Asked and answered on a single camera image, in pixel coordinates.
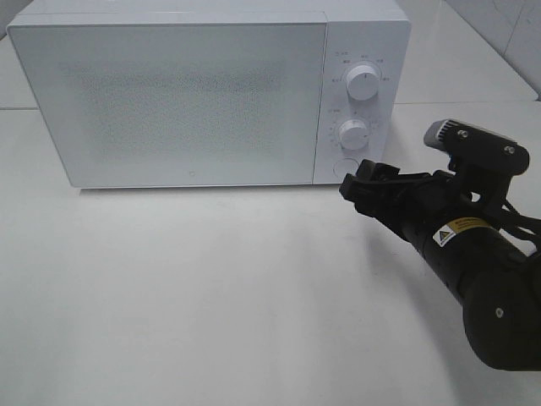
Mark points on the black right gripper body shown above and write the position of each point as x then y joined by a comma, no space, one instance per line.
450,233

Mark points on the white microwave door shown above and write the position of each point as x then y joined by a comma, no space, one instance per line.
171,105

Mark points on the lower white microwave knob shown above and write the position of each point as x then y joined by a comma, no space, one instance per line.
353,134

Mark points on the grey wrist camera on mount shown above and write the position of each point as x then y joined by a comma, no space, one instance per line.
483,162

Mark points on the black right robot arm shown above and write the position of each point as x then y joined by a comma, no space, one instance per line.
497,286

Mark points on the white microwave oven body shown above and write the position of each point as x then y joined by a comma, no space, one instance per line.
374,32

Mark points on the white microwave knob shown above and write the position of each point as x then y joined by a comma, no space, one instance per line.
353,134
362,81

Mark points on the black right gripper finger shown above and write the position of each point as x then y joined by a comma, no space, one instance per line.
379,196
370,171

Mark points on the upper white microwave knob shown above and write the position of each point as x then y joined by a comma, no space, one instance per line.
362,81

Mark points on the round white door release button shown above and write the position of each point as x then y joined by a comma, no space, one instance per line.
344,167

